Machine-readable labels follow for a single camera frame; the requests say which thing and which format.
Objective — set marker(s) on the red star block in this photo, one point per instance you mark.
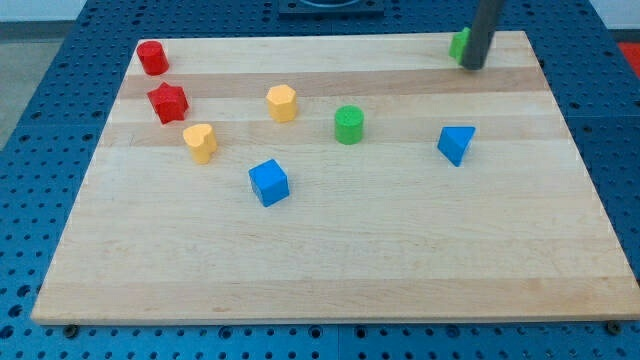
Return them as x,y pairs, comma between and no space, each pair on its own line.
169,103

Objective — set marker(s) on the green star block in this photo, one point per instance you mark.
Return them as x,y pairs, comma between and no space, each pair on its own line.
458,44

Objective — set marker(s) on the light wooden board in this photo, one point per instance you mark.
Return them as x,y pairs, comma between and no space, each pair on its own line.
384,231

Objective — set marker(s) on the blue cube block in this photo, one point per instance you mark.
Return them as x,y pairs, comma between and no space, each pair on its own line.
269,182

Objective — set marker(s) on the green cylinder block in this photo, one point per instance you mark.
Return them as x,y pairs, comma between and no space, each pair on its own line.
348,124

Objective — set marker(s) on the yellow hexagon block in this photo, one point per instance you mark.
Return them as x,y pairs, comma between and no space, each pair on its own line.
282,103

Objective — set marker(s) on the yellow heart block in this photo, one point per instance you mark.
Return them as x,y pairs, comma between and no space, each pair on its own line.
201,141

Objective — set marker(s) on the blue triangle block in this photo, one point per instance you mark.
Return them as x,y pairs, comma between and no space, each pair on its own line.
454,142

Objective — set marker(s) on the red cylinder block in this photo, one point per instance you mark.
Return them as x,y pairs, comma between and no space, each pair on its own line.
152,57

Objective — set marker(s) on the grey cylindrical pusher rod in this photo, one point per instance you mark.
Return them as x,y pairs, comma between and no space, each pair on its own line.
481,35

